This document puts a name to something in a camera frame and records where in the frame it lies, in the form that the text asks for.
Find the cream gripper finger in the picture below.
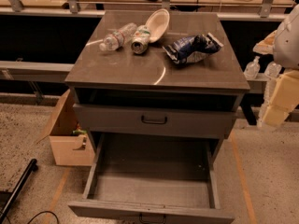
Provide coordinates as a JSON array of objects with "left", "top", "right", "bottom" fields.
[
  {"left": 258, "top": 104, "right": 289, "bottom": 129},
  {"left": 253, "top": 31, "right": 277, "bottom": 55}
]

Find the blue chip bag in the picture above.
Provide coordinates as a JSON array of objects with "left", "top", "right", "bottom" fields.
[{"left": 163, "top": 33, "right": 223, "bottom": 65}]

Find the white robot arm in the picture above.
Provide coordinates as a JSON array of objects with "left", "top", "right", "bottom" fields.
[{"left": 258, "top": 5, "right": 299, "bottom": 130}]

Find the closed grey drawer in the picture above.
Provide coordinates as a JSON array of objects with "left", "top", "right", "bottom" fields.
[{"left": 73, "top": 104, "right": 235, "bottom": 139}]

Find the open grey lower drawer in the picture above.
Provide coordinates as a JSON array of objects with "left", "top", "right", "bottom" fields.
[{"left": 68, "top": 133, "right": 234, "bottom": 224}]

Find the grey metal drawer cabinet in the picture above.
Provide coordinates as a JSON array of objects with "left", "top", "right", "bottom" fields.
[{"left": 64, "top": 10, "right": 251, "bottom": 142}]

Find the right clear sanitizer bottle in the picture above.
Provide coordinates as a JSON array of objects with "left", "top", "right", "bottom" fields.
[{"left": 264, "top": 62, "right": 281, "bottom": 79}]

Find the clear sanitizer bottle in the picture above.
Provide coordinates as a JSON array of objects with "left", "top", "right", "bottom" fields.
[
  {"left": 264, "top": 62, "right": 281, "bottom": 79},
  {"left": 244, "top": 56, "right": 260, "bottom": 80}
]

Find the left clear sanitizer bottle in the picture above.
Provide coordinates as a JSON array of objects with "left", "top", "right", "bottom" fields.
[{"left": 244, "top": 56, "right": 260, "bottom": 80}]

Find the crushed aluminium can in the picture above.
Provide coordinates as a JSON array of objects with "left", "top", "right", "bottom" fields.
[{"left": 131, "top": 25, "right": 150, "bottom": 54}]

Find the clear plastic water bottle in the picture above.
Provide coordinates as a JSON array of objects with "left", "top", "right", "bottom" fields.
[{"left": 99, "top": 22, "right": 137, "bottom": 51}]

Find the green item in box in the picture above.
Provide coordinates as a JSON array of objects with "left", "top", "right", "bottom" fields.
[{"left": 72, "top": 128, "right": 87, "bottom": 136}]

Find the cardboard box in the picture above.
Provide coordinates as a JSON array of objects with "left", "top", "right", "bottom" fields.
[{"left": 36, "top": 90, "right": 94, "bottom": 166}]

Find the black pole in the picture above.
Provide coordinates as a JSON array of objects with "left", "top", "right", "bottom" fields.
[{"left": 0, "top": 159, "right": 38, "bottom": 224}]

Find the black floor cable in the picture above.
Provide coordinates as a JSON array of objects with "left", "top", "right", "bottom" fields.
[{"left": 26, "top": 210, "right": 61, "bottom": 224}]

